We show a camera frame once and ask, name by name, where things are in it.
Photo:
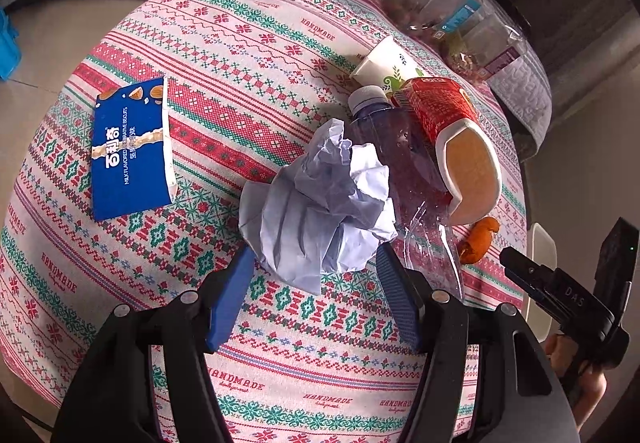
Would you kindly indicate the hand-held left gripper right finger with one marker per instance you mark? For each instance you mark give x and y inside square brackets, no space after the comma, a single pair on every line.
[400,303]

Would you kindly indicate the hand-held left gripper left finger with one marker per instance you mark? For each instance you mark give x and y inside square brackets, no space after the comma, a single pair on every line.
[227,303]

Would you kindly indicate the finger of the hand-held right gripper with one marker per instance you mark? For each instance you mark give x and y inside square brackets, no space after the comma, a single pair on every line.
[527,265]
[531,297]

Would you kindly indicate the white plastic bin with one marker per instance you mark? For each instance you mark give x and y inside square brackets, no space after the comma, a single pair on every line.
[544,248]

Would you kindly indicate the orange peel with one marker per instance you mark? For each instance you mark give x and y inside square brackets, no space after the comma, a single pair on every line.
[480,238]

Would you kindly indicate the white paper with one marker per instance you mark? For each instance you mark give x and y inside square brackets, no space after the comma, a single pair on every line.
[320,203]

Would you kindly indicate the crushed clear plastic bottle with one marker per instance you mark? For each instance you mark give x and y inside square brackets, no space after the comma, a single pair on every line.
[395,143]

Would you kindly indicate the blue biscuit box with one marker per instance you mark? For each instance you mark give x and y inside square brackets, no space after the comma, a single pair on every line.
[130,158]

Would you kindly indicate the red paper noodle cup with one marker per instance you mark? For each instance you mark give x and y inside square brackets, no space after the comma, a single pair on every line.
[440,108]

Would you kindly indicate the white leaf print paper cup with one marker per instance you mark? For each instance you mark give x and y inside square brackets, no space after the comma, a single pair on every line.
[385,63]

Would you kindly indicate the person's right hand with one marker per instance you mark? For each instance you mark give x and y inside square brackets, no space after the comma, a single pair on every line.
[595,388]

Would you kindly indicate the grey quilted sofa cover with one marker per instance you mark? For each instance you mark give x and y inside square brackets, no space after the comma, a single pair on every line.
[525,98]

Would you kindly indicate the clear jar with purple label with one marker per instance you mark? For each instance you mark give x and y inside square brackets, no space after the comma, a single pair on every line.
[495,48]

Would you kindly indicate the patterned red green tablecloth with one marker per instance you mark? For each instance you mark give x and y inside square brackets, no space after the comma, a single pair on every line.
[250,73]

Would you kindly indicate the blue plastic item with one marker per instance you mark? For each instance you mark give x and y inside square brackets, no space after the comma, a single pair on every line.
[9,48]

